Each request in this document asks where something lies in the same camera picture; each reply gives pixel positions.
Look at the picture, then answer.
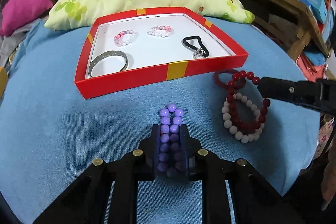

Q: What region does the purple bead bracelet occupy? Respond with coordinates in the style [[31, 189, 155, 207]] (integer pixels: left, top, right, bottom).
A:
[[156, 103, 188, 178]]

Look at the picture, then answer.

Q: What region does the dark red bead bracelet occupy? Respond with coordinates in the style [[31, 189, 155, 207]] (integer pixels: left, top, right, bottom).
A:
[[226, 70, 272, 132]]

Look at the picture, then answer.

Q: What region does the pink white small bead bracelet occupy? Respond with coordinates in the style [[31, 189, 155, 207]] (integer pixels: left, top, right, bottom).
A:
[[113, 29, 140, 47]]

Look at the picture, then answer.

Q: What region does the pink clear bead bracelet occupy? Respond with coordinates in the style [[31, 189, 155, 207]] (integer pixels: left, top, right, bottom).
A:
[[146, 25, 174, 38]]

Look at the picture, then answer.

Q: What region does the red white jewelry box tray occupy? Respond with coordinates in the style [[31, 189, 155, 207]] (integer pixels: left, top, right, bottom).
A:
[[75, 7, 248, 99]]

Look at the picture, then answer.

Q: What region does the wooden shelf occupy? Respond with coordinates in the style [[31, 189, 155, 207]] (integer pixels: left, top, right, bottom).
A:
[[240, 0, 329, 60]]

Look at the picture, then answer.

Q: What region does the blue bed cover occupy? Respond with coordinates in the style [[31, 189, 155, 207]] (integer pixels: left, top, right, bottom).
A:
[[1, 20, 320, 223]]

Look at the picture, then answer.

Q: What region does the silver metal bangle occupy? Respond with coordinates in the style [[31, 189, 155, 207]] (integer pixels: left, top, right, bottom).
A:
[[88, 50, 129, 78]]

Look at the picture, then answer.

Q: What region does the orange open box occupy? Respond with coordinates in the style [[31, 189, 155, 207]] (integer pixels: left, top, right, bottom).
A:
[[0, 67, 9, 98]]

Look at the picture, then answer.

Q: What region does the green floral pillow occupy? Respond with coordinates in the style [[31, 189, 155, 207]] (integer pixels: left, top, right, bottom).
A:
[[45, 0, 255, 30]]

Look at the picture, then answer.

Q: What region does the grey blanket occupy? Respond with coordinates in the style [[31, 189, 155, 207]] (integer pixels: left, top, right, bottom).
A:
[[1, 19, 41, 67]]

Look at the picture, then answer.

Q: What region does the magenta pillow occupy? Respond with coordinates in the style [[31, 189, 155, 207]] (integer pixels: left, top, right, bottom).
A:
[[1, 0, 53, 36]]

